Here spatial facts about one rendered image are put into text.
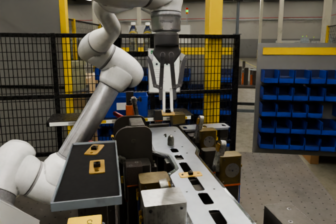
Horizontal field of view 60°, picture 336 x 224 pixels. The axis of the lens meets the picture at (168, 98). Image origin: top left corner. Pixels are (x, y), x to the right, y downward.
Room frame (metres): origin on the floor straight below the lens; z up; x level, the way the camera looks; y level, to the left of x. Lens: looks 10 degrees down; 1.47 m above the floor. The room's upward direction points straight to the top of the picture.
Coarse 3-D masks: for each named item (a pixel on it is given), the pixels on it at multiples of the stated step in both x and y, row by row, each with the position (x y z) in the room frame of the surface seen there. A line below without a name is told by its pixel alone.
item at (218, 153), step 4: (220, 140) 1.09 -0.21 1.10; (224, 140) 1.10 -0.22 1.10; (216, 144) 1.10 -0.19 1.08; (220, 144) 1.08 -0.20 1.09; (224, 144) 1.08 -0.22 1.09; (216, 148) 1.09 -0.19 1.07; (220, 148) 1.08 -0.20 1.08; (224, 148) 1.08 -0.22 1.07; (216, 152) 1.10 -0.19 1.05; (220, 152) 1.08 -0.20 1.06; (216, 156) 1.09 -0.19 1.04; (216, 160) 1.08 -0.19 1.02; (212, 164) 1.09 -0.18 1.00; (216, 164) 1.07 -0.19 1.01; (212, 168) 1.10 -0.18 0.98; (216, 168) 1.07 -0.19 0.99
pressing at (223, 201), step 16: (160, 128) 1.62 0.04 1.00; (176, 128) 1.62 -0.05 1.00; (160, 144) 1.34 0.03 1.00; (176, 144) 1.34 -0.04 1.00; (192, 144) 1.34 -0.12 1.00; (176, 160) 1.14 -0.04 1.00; (192, 160) 1.14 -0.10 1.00; (176, 176) 0.99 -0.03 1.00; (208, 176) 0.99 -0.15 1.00; (192, 192) 0.87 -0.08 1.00; (208, 192) 0.87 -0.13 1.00; (224, 192) 0.87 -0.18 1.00; (192, 208) 0.78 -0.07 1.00; (208, 208) 0.78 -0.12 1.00; (224, 208) 0.78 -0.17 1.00; (240, 208) 0.78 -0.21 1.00
